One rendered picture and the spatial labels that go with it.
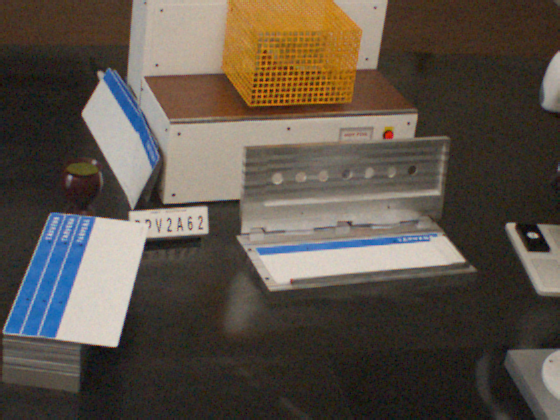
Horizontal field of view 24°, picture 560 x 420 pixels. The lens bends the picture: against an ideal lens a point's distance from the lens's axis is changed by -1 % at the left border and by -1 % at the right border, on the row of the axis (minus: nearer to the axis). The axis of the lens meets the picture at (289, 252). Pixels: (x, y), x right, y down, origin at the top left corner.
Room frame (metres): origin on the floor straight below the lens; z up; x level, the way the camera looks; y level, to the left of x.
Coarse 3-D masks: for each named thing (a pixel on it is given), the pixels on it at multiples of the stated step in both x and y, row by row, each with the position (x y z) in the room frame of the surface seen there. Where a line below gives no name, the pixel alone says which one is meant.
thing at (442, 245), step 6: (432, 240) 2.32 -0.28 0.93; (438, 240) 2.32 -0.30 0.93; (444, 240) 2.32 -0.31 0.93; (438, 246) 2.29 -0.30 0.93; (444, 246) 2.30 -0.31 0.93; (450, 246) 2.30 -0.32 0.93; (444, 252) 2.27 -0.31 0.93; (450, 252) 2.28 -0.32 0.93; (456, 252) 2.28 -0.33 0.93; (444, 258) 2.27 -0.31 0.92; (450, 258) 2.25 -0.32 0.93; (456, 258) 2.26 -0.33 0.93; (462, 258) 2.26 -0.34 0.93
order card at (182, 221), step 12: (132, 216) 2.20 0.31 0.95; (144, 216) 2.21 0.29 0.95; (156, 216) 2.22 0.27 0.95; (168, 216) 2.23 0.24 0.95; (180, 216) 2.24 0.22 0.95; (192, 216) 2.25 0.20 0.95; (204, 216) 2.26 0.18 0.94; (156, 228) 2.21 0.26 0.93; (168, 228) 2.22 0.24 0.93; (180, 228) 2.23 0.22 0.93; (192, 228) 2.24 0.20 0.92; (204, 228) 2.25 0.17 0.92
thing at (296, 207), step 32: (256, 160) 2.25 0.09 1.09; (288, 160) 2.29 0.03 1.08; (320, 160) 2.31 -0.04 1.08; (352, 160) 2.34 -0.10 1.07; (384, 160) 2.37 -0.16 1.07; (416, 160) 2.40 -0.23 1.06; (256, 192) 2.24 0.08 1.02; (288, 192) 2.28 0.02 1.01; (320, 192) 2.31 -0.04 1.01; (352, 192) 2.33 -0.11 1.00; (384, 192) 2.36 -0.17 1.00; (416, 192) 2.39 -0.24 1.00; (256, 224) 2.23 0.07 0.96; (288, 224) 2.26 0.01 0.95; (320, 224) 2.29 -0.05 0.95; (352, 224) 2.31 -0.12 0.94; (384, 224) 2.35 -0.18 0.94
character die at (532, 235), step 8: (520, 224) 2.46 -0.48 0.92; (528, 224) 2.46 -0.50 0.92; (536, 224) 2.47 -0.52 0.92; (520, 232) 2.42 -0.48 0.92; (528, 232) 2.43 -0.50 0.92; (536, 232) 2.43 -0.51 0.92; (528, 240) 2.40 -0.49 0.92; (536, 240) 2.40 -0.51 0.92; (544, 240) 2.40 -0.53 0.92; (528, 248) 2.36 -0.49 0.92; (536, 248) 2.37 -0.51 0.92; (544, 248) 2.37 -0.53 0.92
